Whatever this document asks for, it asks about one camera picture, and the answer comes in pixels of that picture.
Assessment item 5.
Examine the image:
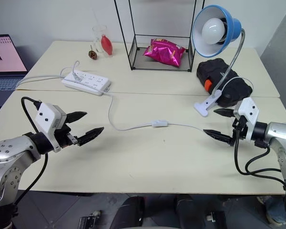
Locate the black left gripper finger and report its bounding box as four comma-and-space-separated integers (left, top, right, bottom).
66, 111, 88, 125
77, 126, 105, 147

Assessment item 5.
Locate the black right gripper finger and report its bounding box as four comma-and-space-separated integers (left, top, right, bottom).
213, 107, 235, 118
203, 128, 235, 144

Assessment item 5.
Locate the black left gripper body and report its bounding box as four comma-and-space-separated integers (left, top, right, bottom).
53, 123, 79, 149

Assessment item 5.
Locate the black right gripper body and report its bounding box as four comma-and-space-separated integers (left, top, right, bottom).
229, 114, 248, 146

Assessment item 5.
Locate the blue clip-on desk lamp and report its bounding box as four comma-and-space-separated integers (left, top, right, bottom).
192, 5, 246, 118

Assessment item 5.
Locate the white power strip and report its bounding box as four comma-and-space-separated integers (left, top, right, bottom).
61, 70, 112, 97

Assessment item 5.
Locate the black tool case orange latch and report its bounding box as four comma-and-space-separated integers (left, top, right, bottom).
196, 58, 254, 108

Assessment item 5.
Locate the red rubber bulb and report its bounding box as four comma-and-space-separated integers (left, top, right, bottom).
100, 34, 115, 56

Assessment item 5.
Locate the clear drinking glass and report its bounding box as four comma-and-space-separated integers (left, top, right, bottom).
92, 25, 109, 54

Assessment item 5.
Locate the small black white block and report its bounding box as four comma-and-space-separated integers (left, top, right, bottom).
205, 210, 227, 224

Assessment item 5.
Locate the dark rounded shape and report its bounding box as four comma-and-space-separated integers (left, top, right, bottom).
173, 194, 211, 229
116, 195, 146, 229

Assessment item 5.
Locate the pink snack bag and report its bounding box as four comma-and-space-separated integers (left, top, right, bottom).
143, 38, 187, 69

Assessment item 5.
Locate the grey blue shoe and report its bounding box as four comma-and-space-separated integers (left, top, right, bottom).
256, 195, 286, 225

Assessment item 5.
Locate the black floor plate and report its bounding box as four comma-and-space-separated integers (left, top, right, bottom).
78, 215, 99, 229

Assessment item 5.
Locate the open laptop computer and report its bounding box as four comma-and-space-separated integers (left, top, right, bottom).
0, 34, 30, 108

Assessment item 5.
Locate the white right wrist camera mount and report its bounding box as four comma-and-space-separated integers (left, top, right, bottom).
233, 97, 260, 142

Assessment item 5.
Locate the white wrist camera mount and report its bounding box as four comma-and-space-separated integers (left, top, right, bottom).
35, 103, 68, 153
233, 97, 260, 142

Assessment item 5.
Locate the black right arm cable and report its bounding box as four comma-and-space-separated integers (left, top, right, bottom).
233, 139, 286, 186

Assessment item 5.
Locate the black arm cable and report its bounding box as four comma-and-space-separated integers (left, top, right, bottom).
13, 96, 49, 208
233, 139, 286, 186

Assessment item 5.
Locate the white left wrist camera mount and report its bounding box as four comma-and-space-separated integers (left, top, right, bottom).
35, 103, 68, 153

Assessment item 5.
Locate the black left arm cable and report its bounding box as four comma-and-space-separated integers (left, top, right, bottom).
13, 96, 49, 208

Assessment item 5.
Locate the white cable with switch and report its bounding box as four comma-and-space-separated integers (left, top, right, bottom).
60, 60, 255, 132

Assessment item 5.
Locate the white power strip cable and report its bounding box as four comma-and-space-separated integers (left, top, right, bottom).
15, 74, 66, 88

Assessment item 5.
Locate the white inline cord switch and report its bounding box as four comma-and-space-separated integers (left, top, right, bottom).
152, 120, 170, 128

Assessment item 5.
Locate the black wire frame rack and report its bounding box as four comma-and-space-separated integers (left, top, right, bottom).
113, 0, 205, 73

